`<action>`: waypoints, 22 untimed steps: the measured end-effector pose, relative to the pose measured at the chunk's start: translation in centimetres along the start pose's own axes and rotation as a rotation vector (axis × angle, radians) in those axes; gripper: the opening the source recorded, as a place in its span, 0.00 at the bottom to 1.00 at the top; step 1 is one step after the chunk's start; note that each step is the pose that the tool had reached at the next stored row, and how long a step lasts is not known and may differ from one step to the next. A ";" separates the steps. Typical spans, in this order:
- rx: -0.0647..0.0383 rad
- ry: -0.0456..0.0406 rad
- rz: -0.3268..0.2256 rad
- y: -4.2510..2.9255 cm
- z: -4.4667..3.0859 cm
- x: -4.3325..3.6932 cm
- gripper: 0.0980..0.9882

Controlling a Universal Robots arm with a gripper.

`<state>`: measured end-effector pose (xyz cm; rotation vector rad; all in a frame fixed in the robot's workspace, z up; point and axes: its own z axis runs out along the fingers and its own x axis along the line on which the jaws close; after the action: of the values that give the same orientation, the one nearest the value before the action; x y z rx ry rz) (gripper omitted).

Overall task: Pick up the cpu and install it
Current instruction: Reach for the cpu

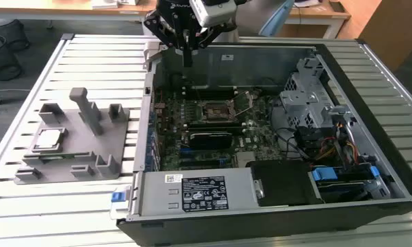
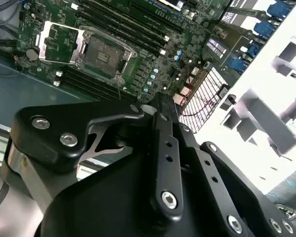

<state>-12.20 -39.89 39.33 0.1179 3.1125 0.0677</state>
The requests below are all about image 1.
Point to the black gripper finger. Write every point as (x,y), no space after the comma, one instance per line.
(157,25)
(211,37)

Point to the silver CPU chip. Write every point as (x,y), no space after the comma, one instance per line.
(48,139)

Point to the CPU socket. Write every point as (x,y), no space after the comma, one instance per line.
(216,110)

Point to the white box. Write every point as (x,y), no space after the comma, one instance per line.
(104,5)

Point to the black RAM slot bank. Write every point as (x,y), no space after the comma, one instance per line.
(212,94)
(212,127)

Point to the green motherboard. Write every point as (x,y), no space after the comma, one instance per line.
(260,123)

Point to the silver metal drive cage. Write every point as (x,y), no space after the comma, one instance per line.
(301,103)

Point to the black phone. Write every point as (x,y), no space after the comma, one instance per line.
(337,7)

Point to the black graphics card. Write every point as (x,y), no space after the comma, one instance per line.
(209,141)

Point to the black mesh waste bin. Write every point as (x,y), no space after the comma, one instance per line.
(17,33)
(2,61)

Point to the silver chipset heat sink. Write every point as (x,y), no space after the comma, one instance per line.
(245,158)

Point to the black expansion slot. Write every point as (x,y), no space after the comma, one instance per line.
(200,163)

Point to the wooden cabinet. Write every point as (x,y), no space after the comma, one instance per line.
(391,31)

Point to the gray parts rack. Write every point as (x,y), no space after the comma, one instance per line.
(79,154)

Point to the green RAM stick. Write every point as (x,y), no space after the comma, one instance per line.
(72,155)

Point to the black plastic shroud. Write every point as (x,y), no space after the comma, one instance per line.
(281,182)

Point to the gray labelled power supply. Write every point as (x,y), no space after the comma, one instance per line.
(157,190)

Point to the blue disk carrier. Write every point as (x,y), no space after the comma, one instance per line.
(324,175)

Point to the blue case latch tab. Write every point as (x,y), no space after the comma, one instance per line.
(119,196)

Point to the blue drive bay clip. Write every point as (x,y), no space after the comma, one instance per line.
(375,172)

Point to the black open PC case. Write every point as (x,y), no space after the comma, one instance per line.
(227,229)

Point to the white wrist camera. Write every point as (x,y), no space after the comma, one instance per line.
(212,13)

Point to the wooden desk white frame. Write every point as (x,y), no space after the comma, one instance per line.
(37,10)

